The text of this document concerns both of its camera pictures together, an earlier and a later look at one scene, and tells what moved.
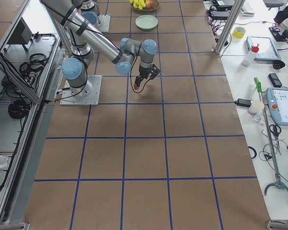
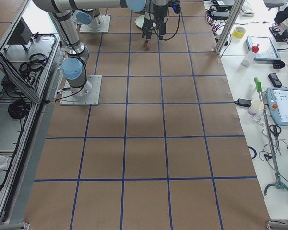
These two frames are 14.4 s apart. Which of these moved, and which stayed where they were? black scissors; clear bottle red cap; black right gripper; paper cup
Moved: black right gripper
Stayed: black scissors; paper cup; clear bottle red cap
